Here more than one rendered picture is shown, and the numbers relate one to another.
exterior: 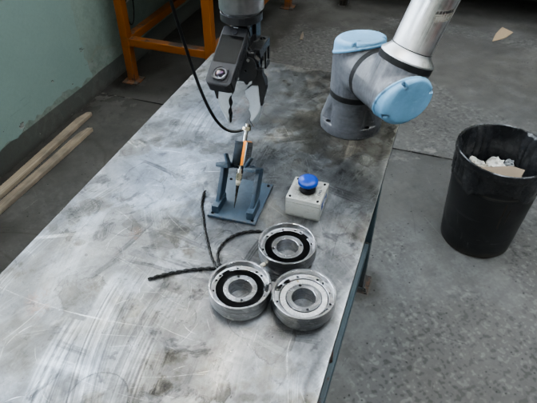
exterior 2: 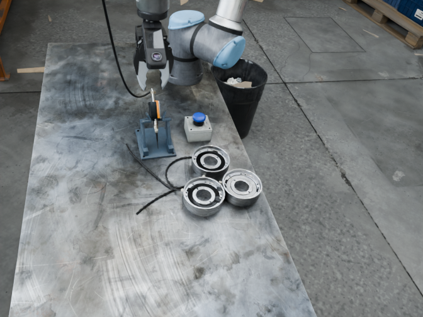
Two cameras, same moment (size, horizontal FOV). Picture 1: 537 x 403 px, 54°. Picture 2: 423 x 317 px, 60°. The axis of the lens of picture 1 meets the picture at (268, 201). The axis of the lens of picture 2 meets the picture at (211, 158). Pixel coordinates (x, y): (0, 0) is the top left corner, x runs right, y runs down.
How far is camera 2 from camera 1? 0.44 m
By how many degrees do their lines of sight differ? 29
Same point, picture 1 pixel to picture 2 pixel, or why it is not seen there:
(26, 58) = not seen: outside the picture
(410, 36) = (231, 11)
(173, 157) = (83, 127)
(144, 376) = (183, 271)
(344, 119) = (186, 72)
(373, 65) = (208, 33)
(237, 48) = (160, 36)
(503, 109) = not seen: hidden behind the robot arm
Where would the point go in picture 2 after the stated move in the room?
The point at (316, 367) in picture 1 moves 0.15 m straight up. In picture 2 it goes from (270, 221) to (284, 181)
